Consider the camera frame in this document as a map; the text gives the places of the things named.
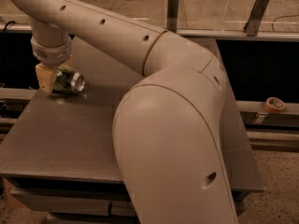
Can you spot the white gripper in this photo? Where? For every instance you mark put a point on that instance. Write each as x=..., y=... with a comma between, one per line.
x=52, y=54

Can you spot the green soda can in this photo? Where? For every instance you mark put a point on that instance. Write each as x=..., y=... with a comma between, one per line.
x=69, y=81

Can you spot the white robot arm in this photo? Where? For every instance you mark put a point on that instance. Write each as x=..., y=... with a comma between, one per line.
x=167, y=127

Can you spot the grey table with drawer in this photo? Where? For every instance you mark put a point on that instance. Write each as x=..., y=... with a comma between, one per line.
x=60, y=156

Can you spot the orange tape roll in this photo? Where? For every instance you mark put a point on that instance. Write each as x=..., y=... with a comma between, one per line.
x=274, y=105

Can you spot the middle metal bracket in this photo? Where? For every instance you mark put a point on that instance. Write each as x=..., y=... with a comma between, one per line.
x=172, y=15

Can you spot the metal bracket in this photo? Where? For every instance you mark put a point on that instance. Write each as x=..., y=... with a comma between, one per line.
x=172, y=15
x=252, y=26

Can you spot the metal rail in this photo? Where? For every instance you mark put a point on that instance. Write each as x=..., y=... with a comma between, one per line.
x=236, y=34

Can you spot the black drawer handle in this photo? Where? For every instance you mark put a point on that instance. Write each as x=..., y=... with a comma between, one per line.
x=109, y=210

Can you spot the right metal bracket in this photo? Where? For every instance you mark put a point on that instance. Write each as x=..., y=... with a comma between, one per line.
x=252, y=26

